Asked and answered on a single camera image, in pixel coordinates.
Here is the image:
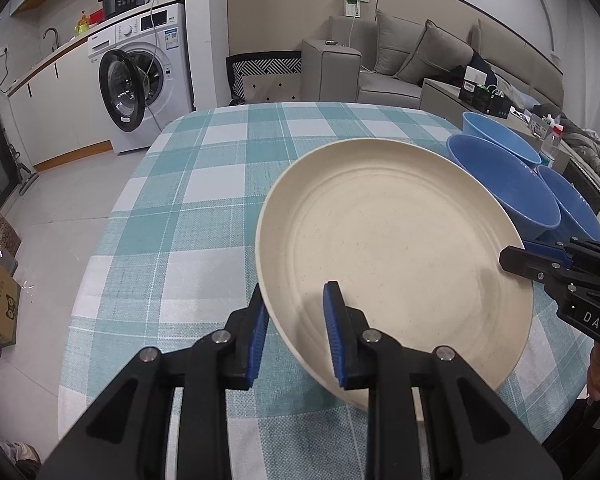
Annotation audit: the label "grey rumpled blanket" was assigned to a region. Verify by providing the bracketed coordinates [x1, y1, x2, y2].
[535, 102, 600, 196]

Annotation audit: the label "blue bowl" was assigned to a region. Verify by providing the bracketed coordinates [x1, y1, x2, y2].
[461, 111, 543, 170]
[534, 164, 600, 245]
[445, 134, 562, 242]

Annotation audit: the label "dark navy cushion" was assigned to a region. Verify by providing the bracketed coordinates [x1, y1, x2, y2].
[447, 62, 498, 92]

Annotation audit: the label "clear water bottle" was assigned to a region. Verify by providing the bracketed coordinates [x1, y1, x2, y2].
[540, 125, 566, 161]

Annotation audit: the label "black box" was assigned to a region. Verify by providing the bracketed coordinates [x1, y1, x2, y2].
[457, 80, 513, 117]

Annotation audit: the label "white kitchen base cabinets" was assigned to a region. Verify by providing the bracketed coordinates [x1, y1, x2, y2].
[7, 35, 113, 171]

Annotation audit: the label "small white tissue box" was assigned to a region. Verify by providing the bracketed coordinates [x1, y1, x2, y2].
[527, 112, 561, 138]

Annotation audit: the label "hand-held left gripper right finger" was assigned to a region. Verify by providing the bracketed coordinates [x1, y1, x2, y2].
[322, 281, 563, 480]

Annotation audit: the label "teal white checked tablecloth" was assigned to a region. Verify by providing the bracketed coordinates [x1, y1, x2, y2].
[57, 101, 588, 480]

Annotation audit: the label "white washing machine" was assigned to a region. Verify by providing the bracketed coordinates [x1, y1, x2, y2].
[87, 2, 196, 155]

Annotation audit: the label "grey sofa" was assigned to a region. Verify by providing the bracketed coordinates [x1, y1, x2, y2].
[300, 7, 566, 111]

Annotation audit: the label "beige storage cabinet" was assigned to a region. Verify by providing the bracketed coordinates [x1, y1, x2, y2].
[420, 77, 566, 131]

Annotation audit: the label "cream plate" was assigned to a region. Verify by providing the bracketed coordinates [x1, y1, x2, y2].
[255, 138, 536, 413]

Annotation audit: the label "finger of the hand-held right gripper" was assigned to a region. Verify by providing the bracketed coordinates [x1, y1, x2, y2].
[524, 240, 570, 260]
[499, 245, 576, 288]

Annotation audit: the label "grey stick vacuum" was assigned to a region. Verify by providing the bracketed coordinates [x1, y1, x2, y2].
[7, 142, 41, 196]

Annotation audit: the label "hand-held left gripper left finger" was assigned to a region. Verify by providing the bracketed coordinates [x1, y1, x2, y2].
[40, 282, 271, 480]

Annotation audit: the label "black white patterned bag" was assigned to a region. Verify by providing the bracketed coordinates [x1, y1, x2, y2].
[225, 50, 303, 106]

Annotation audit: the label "grey cushion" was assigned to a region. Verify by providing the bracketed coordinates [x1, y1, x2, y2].
[392, 19, 476, 86]
[375, 8, 428, 78]

